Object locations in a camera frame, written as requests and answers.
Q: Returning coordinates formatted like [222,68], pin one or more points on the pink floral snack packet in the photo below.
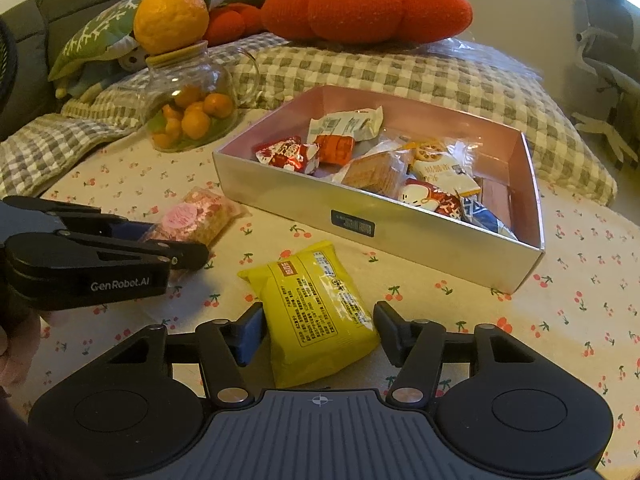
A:
[197,217]

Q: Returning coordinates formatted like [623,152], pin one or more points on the orange and white small packet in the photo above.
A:
[335,149]

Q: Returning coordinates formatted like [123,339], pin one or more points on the white packet with lotus chips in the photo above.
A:
[440,165]

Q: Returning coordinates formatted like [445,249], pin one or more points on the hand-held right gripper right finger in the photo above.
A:
[390,335]

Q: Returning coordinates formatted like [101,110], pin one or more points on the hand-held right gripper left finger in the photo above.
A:
[250,335]

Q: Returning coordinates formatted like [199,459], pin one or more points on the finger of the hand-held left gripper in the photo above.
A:
[187,256]
[130,232]

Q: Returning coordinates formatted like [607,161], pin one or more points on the blue and white plush toy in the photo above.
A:
[130,60]

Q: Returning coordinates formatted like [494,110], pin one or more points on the grey headboard cushion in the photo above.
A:
[60,5]

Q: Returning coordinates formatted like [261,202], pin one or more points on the cherry print bed sheet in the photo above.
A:
[575,310]

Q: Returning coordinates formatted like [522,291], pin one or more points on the blue and silver patterned packet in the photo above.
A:
[482,216]

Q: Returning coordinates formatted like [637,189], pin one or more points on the wooden jar lid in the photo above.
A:
[177,55]

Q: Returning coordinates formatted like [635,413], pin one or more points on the green pillow with white print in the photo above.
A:
[90,35]

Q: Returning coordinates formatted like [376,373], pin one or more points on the small red plush fruit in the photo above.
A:
[230,22]

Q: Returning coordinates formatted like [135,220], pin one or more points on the black fan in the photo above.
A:
[6,60]

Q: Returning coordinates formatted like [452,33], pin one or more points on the clear packet of brown crackers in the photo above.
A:
[370,172]

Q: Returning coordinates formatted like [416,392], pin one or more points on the clear packet with white bar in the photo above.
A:
[387,145]

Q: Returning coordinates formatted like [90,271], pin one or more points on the pile of small tangerines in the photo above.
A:
[195,122]

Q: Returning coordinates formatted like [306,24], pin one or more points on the grey office chair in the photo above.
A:
[605,25]

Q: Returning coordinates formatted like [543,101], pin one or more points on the person's left hand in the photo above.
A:
[20,350]

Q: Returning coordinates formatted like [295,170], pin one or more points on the gold snack packet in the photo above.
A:
[495,195]

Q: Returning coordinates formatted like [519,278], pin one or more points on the white and green snack packet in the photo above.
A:
[345,124]

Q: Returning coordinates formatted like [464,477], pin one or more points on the small red and white packet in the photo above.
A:
[287,155]

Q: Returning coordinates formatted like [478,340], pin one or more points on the red packet with white cartoon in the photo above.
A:
[425,197]

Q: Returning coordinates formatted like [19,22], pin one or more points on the clear plastic bag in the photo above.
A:
[480,55]

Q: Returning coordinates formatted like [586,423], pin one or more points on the silver cardboard box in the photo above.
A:
[300,210]

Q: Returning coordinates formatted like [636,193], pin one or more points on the person's dark red clothing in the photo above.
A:
[20,445]

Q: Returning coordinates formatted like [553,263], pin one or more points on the big red tomato plush pillow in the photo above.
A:
[360,10]

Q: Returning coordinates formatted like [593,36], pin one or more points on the yellow snack packet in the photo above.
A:
[315,320]

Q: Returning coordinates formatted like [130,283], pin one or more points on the green checkered pillow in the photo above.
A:
[400,75]

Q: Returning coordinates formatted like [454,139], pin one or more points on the grey checkered blanket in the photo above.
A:
[50,145]

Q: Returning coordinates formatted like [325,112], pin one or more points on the large orange citrus fruit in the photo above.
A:
[170,17]

